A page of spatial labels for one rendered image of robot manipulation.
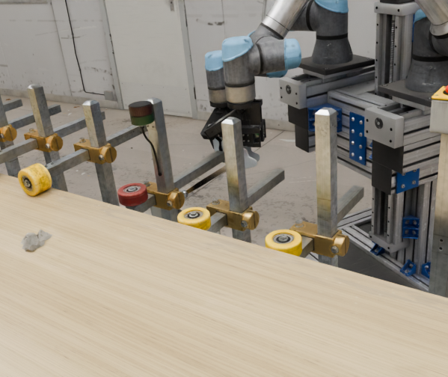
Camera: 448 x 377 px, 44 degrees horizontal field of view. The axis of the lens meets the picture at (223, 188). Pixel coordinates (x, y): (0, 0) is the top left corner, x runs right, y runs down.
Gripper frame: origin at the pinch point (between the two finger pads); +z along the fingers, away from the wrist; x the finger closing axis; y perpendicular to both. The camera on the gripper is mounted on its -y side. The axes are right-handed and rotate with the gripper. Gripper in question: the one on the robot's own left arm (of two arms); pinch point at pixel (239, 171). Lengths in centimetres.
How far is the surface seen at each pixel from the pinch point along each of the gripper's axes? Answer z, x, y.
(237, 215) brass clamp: 6.9, -11.8, 1.7
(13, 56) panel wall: 46, 389, -354
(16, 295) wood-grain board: 3, -56, -33
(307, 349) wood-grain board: 3, -62, 26
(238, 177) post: -3.5, -10.9, 2.8
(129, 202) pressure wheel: 4.4, -11.7, -28.1
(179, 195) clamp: 6.8, -2.0, -17.7
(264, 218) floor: 93, 139, -27
